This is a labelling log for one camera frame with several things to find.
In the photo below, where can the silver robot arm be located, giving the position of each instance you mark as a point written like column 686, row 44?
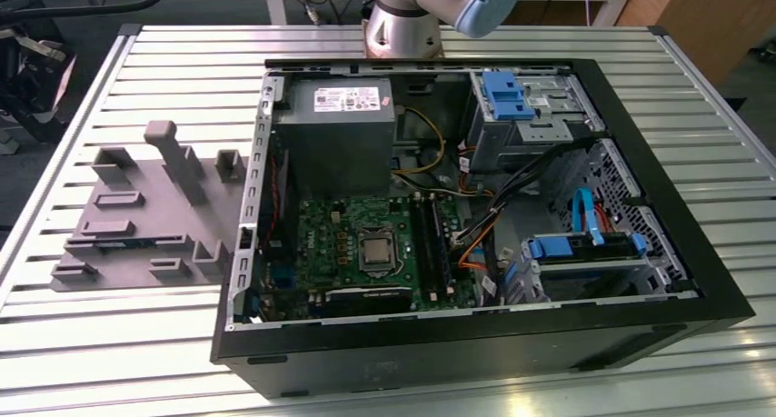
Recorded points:
column 400, row 31

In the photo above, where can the black RAM slot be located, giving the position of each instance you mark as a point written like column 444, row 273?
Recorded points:
column 423, row 249

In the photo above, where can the grey parts rack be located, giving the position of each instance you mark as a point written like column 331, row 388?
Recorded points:
column 152, row 199

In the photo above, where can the grey power supply unit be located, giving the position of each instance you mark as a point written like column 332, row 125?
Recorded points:
column 333, row 153

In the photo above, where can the green motherboard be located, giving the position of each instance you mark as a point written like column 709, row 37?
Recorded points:
column 321, row 235

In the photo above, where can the blue board connector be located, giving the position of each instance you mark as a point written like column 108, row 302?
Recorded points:
column 284, row 276

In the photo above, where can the CPU socket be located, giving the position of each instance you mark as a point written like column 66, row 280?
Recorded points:
column 379, row 230

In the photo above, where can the silver CPU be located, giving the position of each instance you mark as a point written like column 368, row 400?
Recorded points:
column 377, row 250

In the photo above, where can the black graphics card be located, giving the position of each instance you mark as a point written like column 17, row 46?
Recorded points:
column 364, row 301

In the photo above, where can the blue drive bay latch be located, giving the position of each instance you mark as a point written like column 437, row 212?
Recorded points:
column 507, row 99

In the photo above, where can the metal drive cage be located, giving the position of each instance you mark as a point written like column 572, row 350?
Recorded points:
column 546, row 133

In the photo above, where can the black PC case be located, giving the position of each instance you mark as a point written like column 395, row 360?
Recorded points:
column 425, row 358

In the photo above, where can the hard disk in blue carrier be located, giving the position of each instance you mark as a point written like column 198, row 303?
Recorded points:
column 552, row 248

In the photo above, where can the metal disk bay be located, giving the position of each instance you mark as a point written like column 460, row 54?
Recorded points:
column 595, row 265

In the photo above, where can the wooden cabinet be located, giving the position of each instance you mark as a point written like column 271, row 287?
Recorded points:
column 715, row 17

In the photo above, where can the black chair base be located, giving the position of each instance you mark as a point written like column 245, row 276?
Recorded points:
column 766, row 53

